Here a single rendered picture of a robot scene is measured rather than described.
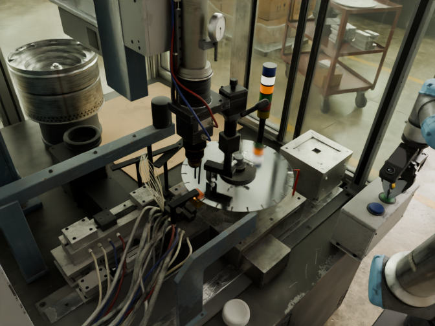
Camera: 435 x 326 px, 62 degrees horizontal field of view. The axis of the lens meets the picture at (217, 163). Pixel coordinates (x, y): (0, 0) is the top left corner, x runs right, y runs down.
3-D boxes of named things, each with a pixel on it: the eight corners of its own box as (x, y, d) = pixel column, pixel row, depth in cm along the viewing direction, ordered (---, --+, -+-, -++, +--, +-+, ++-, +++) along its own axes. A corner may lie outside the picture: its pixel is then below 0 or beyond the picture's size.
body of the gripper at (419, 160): (421, 171, 103) (439, 136, 96) (408, 184, 99) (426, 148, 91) (396, 158, 108) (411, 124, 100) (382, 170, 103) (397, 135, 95)
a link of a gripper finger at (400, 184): (404, 196, 108) (416, 172, 103) (395, 205, 105) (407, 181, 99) (395, 190, 110) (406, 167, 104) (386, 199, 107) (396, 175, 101)
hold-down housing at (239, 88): (231, 143, 97) (237, 72, 84) (242, 152, 94) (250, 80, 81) (214, 149, 94) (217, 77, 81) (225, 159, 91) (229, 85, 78)
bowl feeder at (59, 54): (89, 109, 169) (73, 32, 147) (125, 138, 152) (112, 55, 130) (21, 133, 152) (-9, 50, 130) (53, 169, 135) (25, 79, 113)
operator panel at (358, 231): (373, 200, 129) (387, 167, 119) (403, 217, 123) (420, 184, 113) (329, 241, 113) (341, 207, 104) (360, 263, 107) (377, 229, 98)
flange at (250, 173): (213, 177, 104) (213, 171, 103) (226, 155, 112) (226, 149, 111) (250, 187, 101) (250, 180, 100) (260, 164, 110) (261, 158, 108)
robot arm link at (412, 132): (432, 134, 88) (400, 120, 93) (425, 149, 91) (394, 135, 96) (444, 123, 92) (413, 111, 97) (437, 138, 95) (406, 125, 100)
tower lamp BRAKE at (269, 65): (268, 69, 121) (268, 61, 119) (278, 74, 118) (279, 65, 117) (259, 73, 119) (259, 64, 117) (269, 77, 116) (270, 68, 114)
